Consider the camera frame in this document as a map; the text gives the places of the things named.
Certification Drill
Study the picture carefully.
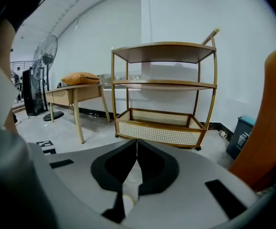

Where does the person's black white shirt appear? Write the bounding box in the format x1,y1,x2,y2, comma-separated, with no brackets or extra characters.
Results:
0,0,62,229

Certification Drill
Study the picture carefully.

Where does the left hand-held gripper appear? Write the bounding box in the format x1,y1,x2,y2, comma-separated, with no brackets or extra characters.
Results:
36,139,57,156

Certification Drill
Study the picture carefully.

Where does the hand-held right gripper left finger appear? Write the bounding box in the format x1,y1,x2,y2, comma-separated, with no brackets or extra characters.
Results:
44,139,138,229

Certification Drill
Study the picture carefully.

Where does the white slipper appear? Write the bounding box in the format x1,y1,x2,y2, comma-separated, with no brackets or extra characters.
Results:
123,184,139,216

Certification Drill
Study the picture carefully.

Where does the blue grey trash bin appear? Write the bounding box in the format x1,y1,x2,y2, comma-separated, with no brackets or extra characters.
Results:
225,114,258,160

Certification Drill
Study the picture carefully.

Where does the metal railing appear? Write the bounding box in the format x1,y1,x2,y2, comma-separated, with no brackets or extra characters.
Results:
10,60,35,69

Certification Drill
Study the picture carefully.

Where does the rattan wooden trolley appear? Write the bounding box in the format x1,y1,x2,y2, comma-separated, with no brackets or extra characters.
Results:
111,27,222,152

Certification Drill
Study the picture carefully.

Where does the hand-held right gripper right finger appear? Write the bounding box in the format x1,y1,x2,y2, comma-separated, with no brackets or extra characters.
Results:
128,139,259,229

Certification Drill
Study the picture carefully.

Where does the wooden table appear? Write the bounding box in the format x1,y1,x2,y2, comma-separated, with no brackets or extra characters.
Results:
44,83,112,145

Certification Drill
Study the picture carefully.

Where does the orange cushion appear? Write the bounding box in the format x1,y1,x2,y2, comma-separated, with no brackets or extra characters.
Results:
61,71,101,86

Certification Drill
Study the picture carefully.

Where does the black standing fan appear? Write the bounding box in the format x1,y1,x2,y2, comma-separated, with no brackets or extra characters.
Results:
32,34,65,122

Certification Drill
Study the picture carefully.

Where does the person's left forearm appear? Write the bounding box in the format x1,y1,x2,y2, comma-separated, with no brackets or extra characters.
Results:
0,18,18,135

